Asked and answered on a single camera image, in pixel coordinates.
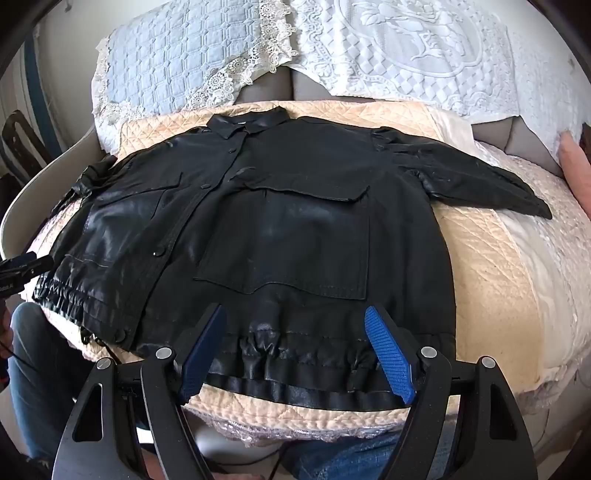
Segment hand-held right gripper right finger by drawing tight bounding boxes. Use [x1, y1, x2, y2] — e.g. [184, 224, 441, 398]
[364, 305, 539, 480]

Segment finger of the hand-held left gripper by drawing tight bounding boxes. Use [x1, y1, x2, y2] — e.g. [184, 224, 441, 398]
[0, 251, 54, 280]

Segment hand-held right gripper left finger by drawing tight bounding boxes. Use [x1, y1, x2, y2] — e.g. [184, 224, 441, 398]
[52, 304, 228, 480]

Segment black leather jacket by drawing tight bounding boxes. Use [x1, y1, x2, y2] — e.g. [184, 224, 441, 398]
[34, 106, 553, 411]

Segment person's blue jeans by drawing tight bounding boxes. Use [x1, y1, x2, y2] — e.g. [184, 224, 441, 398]
[8, 302, 462, 480]

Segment dark folding chair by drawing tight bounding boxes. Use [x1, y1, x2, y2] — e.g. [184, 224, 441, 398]
[0, 108, 61, 185]

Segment white crinkled sofa cover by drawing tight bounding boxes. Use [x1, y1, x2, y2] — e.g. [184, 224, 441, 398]
[32, 138, 591, 444]

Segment blue white striped panel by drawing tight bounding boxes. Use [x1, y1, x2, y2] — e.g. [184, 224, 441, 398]
[14, 28, 61, 153]

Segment light blue quilted lace cover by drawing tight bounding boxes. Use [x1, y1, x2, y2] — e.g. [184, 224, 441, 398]
[92, 0, 298, 134]

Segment pink pillow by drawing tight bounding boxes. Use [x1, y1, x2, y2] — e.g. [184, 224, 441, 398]
[556, 131, 591, 195]

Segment white embossed cover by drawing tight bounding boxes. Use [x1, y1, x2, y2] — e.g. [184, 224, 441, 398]
[272, 0, 591, 153]

